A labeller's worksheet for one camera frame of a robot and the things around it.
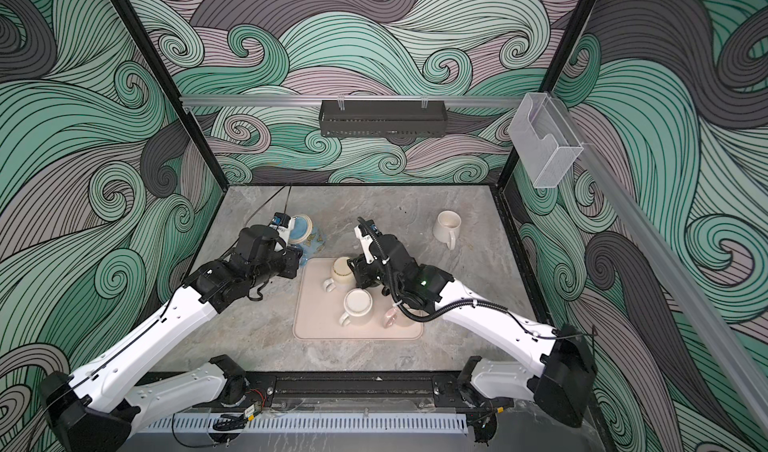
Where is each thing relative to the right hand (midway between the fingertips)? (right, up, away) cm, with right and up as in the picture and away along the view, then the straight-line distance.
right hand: (353, 261), depth 74 cm
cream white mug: (0, -13, +8) cm, 16 cm away
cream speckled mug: (-4, -7, +11) cm, 14 cm away
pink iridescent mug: (+11, -16, +5) cm, 20 cm away
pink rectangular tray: (-12, -18, +12) cm, 25 cm away
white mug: (+30, +6, +28) cm, 42 cm away
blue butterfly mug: (-12, +7, -2) cm, 14 cm away
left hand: (-14, +3, +2) cm, 15 cm away
